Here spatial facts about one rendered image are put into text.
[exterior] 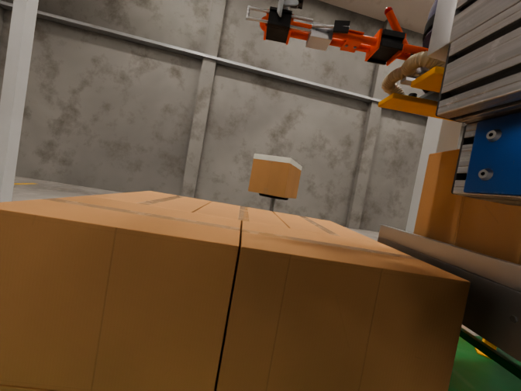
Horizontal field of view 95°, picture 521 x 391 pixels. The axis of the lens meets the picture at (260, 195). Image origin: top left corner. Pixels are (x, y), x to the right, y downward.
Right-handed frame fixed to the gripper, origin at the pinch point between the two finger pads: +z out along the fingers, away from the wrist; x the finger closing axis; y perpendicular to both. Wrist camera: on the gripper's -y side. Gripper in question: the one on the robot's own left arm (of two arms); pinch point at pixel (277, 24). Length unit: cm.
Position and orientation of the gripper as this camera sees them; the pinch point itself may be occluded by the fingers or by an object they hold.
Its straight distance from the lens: 92.5
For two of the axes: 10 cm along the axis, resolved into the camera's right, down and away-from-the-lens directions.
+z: -1.7, 9.8, 0.4
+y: 9.9, 1.7, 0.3
